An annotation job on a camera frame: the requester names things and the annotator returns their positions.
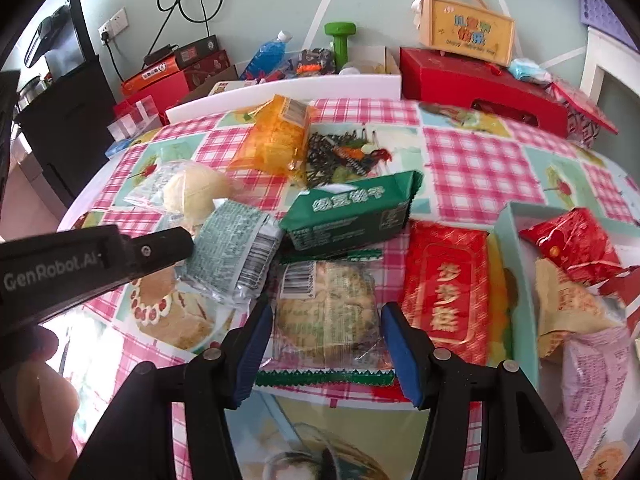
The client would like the grey-green snack packet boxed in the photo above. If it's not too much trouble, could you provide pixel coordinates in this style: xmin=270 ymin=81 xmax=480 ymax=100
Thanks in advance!
xmin=177 ymin=198 xmax=284 ymax=309

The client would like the red gold-lettered cake packet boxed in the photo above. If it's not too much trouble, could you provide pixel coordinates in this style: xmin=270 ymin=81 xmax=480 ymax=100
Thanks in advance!
xmin=400 ymin=220 xmax=489 ymax=365

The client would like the green mung bean biscuit packet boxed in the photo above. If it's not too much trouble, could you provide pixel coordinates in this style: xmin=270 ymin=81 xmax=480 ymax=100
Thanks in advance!
xmin=279 ymin=170 xmax=423 ymax=257

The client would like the clear green-edged cake packet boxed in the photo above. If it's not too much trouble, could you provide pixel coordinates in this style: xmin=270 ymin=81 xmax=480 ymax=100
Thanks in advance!
xmin=256 ymin=248 xmax=394 ymax=387

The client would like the small red snack packet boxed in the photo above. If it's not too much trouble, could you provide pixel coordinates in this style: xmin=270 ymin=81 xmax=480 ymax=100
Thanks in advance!
xmin=598 ymin=266 xmax=640 ymax=338

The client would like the person's left hand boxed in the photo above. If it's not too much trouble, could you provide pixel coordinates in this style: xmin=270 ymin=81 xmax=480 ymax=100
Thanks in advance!
xmin=1 ymin=325 xmax=79 ymax=479

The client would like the round bun in clear bag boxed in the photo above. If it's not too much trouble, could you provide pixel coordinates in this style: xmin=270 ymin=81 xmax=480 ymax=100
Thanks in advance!
xmin=122 ymin=159 xmax=242 ymax=226

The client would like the pink snack packet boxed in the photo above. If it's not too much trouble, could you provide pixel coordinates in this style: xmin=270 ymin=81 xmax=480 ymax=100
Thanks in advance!
xmin=558 ymin=326 xmax=639 ymax=471

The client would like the clear acrylic box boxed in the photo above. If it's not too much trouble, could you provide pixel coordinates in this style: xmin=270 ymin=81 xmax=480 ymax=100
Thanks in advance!
xmin=108 ymin=96 xmax=163 ymax=141

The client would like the beige snack packet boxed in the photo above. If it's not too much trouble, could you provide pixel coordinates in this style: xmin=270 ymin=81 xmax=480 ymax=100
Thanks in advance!
xmin=535 ymin=259 xmax=620 ymax=360

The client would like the black cabinet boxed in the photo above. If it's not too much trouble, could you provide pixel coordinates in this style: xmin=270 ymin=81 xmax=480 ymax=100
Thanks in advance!
xmin=16 ymin=58 xmax=115 ymax=206

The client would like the red box stack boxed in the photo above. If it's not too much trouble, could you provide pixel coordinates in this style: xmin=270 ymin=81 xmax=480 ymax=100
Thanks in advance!
xmin=119 ymin=50 xmax=238 ymax=125

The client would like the teal cardboard box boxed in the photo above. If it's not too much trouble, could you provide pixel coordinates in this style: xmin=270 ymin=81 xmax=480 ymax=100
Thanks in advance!
xmin=494 ymin=202 xmax=639 ymax=479

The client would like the orange snack bag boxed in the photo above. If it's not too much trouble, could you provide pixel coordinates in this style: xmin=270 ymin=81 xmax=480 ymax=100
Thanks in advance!
xmin=228 ymin=94 xmax=319 ymax=185

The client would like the orange flat box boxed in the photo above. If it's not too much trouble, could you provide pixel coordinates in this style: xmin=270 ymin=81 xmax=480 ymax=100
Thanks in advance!
xmin=120 ymin=34 xmax=222 ymax=98

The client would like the pink checkered tablecloth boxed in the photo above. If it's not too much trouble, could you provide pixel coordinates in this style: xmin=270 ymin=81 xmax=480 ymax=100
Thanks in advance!
xmin=62 ymin=99 xmax=637 ymax=479

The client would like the blue water bottle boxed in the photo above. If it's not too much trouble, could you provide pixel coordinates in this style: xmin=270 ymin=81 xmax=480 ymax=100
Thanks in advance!
xmin=240 ymin=30 xmax=292 ymax=80

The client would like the green dumbbell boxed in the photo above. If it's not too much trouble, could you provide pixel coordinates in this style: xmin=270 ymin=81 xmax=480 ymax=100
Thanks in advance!
xmin=324 ymin=22 xmax=357 ymax=72

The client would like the large red gift box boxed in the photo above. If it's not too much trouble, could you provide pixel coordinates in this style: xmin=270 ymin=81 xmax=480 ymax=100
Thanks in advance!
xmin=398 ymin=46 xmax=572 ymax=139

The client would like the white shelf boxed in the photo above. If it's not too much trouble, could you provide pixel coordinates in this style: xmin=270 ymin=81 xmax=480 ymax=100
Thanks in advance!
xmin=580 ymin=27 xmax=640 ymax=102

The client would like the purple plastic basket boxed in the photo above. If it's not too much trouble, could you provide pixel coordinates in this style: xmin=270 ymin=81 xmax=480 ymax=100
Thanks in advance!
xmin=579 ymin=0 xmax=639 ymax=51

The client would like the white wall socket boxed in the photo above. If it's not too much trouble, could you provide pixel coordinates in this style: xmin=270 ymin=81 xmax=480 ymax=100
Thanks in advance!
xmin=99 ymin=8 xmax=129 ymax=44

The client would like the tan carry box with handle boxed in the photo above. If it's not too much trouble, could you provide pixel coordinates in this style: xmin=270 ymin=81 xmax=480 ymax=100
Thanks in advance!
xmin=411 ymin=0 xmax=515 ymax=67

